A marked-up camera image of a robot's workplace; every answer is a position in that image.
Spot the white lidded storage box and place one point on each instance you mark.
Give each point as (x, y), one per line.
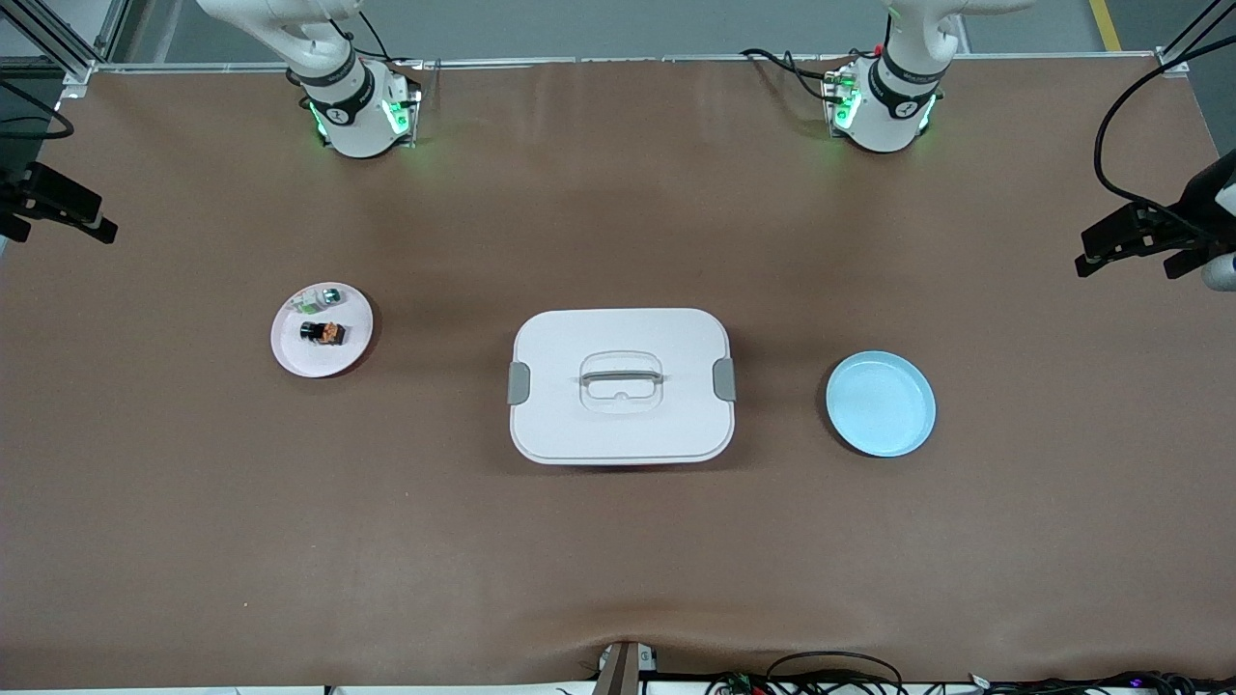
(618, 425)

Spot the aluminium profile bracket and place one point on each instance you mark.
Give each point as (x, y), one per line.
(626, 671)

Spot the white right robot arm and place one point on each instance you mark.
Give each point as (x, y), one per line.
(357, 116)

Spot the light blue round plate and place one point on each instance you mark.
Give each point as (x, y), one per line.
(879, 405)

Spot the silver table edge rail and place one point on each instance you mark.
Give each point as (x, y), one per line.
(618, 60)

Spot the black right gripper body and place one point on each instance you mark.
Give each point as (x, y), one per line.
(12, 192)

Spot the pink round plate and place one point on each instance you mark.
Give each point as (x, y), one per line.
(319, 359)

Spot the green clear push-button switch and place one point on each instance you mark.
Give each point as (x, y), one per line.
(311, 305)

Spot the aluminium frame post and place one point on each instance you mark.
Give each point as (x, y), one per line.
(75, 75)
(1171, 63)

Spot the small circuit board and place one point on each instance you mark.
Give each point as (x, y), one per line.
(742, 683)

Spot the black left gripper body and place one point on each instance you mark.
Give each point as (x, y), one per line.
(1190, 218)

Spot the orange black push-button switch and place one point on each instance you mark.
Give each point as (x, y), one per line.
(333, 333)

